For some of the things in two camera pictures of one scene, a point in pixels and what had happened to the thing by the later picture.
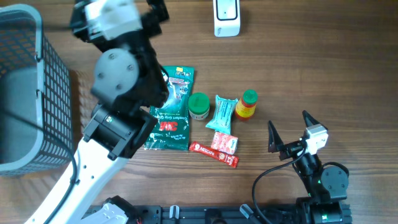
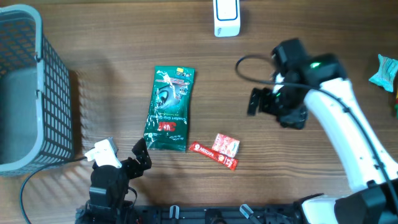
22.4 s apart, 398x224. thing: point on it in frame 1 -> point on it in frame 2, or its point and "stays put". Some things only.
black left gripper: x=150 y=24 -> x=143 y=156
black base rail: x=277 y=214 stays put
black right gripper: x=276 y=144 -> x=296 y=117
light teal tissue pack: x=221 y=121 -> x=388 y=70
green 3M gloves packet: x=171 y=132 stays put
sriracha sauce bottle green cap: x=245 y=107 -> x=396 y=108
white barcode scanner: x=227 y=18 stays put
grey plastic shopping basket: x=36 y=96 stays put
